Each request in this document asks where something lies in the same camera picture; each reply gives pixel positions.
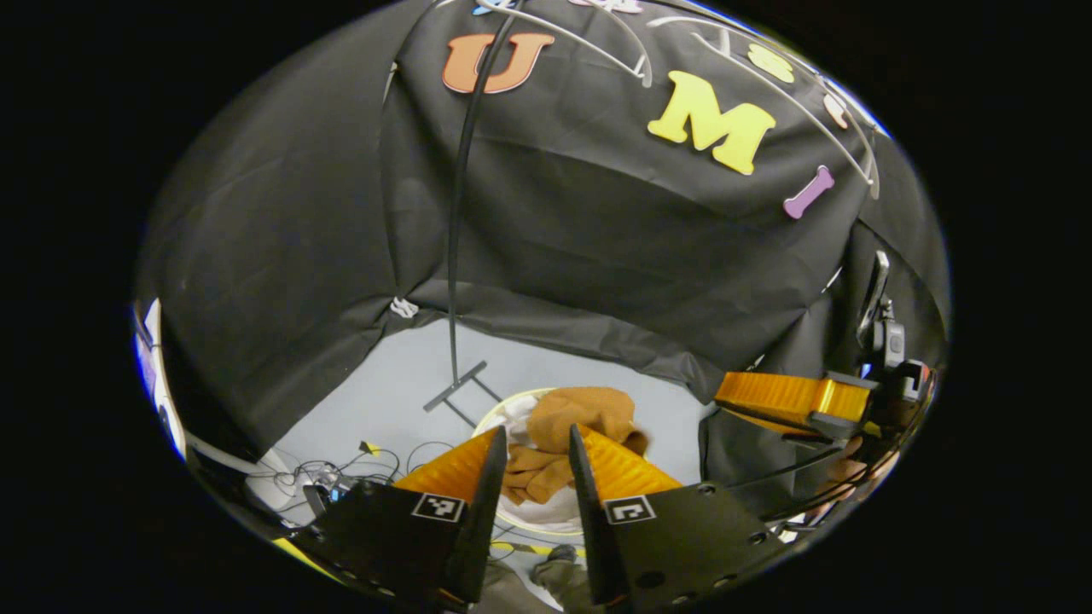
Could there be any white laundry hamper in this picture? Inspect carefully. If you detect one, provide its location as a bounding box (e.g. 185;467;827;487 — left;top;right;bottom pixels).
472;386;677;536

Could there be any black clothes rack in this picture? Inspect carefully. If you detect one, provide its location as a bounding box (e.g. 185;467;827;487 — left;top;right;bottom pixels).
424;0;526;427

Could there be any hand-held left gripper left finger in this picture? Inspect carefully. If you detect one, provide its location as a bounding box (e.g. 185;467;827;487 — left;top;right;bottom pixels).
290;425;510;613

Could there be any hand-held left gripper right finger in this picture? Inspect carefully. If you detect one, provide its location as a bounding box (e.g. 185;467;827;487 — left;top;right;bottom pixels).
567;423;787;613

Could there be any tangle of black cables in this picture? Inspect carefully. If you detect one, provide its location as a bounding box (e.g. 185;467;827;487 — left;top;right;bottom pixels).
290;439;457;514

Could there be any person's grey shoe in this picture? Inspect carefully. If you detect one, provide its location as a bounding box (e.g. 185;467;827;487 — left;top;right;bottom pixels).
529;546;591;602

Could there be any brown garment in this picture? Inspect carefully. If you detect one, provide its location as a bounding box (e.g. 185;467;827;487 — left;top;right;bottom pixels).
499;386;651;506

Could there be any white plastic hanger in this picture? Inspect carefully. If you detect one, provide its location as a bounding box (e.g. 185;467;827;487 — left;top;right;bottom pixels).
473;0;655;89
648;15;881;201

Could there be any yellow floor tape strip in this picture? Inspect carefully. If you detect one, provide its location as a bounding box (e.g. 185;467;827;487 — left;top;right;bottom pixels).
491;541;590;560

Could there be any black backdrop cloth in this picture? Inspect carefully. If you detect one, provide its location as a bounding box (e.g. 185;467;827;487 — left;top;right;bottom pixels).
136;0;952;521

